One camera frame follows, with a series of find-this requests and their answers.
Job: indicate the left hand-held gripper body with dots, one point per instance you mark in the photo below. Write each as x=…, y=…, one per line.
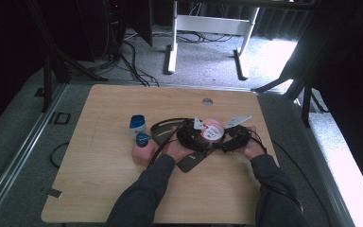
x=189, y=135

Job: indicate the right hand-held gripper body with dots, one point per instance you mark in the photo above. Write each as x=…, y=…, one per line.
x=242, y=135

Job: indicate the pink and white round jar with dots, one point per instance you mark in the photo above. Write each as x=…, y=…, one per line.
x=212, y=130

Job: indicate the person's right hand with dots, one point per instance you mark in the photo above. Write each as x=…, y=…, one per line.
x=252, y=151

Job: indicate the person's left hand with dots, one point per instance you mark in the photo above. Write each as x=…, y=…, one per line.
x=178, y=151

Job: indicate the round table grommet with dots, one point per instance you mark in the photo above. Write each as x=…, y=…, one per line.
x=207, y=101

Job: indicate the pink bottle with blue cap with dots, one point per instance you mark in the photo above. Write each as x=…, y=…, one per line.
x=143, y=154

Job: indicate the white bottle with blue cap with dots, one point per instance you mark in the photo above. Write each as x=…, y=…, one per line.
x=137, y=127

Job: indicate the black metal stand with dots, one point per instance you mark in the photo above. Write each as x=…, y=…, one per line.
x=47, y=85
x=306, y=104

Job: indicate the dark equipment cabinet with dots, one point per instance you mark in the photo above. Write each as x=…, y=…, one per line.
x=97, y=28

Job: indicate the dark tape piece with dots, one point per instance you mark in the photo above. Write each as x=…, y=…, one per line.
x=54, y=192

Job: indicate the dark curtain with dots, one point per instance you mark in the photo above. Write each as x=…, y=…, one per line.
x=6, y=56

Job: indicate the white desk frame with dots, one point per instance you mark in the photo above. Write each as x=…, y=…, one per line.
x=214, y=25

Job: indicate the black floor bracket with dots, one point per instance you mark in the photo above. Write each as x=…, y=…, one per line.
x=53, y=118

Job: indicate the metal floor rail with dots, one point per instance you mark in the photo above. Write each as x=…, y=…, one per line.
x=22, y=151

